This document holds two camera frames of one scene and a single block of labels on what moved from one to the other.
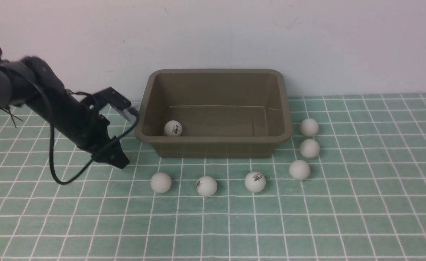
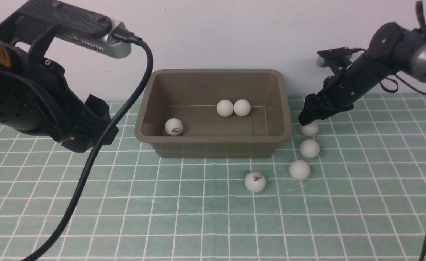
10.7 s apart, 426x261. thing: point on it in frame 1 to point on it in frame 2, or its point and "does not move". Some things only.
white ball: (309, 127) does not move
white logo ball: (206, 186) to (242, 107)
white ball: (309, 148) does not move
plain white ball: (160, 182) to (225, 108)
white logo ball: (255, 182) does not move
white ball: (299, 170) does not move
